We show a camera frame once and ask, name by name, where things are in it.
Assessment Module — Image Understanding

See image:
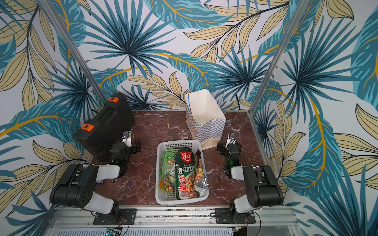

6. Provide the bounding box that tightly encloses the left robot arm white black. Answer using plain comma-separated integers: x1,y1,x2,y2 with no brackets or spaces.
49,138,141,225

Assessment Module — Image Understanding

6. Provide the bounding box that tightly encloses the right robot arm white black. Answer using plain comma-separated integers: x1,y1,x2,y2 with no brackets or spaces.
215,139,284,224

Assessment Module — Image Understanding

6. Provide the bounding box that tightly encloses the white plastic perforated basket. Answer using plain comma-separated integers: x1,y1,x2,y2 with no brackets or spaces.
155,140,210,205

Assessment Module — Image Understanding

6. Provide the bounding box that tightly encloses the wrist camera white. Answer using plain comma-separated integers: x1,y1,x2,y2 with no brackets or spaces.
122,130,132,147
226,133,236,146

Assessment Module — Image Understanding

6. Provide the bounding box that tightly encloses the electronics board with cables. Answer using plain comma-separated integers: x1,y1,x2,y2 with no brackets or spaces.
104,226,130,236

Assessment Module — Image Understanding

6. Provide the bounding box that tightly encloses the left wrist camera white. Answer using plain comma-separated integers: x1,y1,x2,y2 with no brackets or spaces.
122,130,132,147

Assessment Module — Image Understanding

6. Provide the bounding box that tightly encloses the aluminium corner post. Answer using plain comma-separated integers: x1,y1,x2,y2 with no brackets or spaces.
249,0,310,117
38,0,106,104

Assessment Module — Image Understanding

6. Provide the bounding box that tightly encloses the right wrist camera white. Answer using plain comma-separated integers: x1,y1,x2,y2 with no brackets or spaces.
226,133,236,146

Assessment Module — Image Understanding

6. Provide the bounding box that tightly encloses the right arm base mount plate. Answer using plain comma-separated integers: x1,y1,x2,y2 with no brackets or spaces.
210,207,256,225

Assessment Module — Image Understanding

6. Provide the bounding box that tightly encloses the black plastic tool case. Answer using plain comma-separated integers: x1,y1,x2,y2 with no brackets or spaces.
74,92,135,162

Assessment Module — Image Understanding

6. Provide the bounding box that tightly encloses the aluminium front rail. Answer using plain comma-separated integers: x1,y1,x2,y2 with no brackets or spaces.
45,206,302,236

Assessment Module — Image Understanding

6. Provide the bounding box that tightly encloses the orange brown condiment packet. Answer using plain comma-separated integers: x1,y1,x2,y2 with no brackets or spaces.
158,177,174,194

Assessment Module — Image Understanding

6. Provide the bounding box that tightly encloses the large dark green condiment packet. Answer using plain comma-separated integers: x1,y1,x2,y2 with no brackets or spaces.
174,147,197,200

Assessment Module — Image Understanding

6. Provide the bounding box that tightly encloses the blue checkered paper bag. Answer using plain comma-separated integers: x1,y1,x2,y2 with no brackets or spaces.
184,89,226,150

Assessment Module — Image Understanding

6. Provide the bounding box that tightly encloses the right aluminium corner post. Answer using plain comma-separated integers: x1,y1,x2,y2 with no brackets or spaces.
249,0,310,117

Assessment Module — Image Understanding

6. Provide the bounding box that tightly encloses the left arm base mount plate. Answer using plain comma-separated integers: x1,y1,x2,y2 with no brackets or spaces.
93,208,137,225

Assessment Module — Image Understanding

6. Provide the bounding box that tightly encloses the left aluminium corner post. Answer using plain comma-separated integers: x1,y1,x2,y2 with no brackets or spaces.
38,0,106,104

